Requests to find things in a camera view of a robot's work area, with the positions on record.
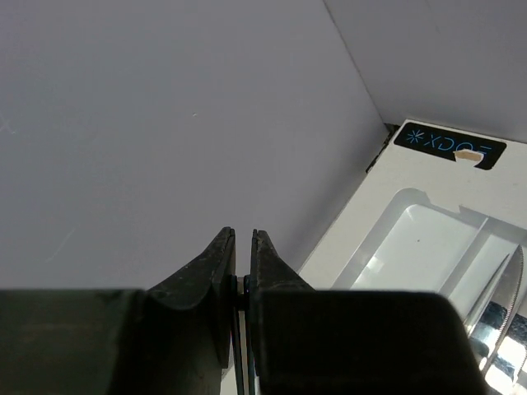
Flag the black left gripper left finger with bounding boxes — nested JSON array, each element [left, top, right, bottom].
[[1, 227, 236, 394]]

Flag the black logo sticker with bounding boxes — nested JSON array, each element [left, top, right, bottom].
[[394, 122, 507, 170]]

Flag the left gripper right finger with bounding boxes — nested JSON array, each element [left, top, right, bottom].
[[249, 230, 487, 394]]

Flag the dark handled knife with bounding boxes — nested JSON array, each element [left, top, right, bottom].
[[465, 245, 526, 394]]

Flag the white divided utensil tray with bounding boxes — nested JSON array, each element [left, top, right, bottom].
[[333, 188, 526, 325]]

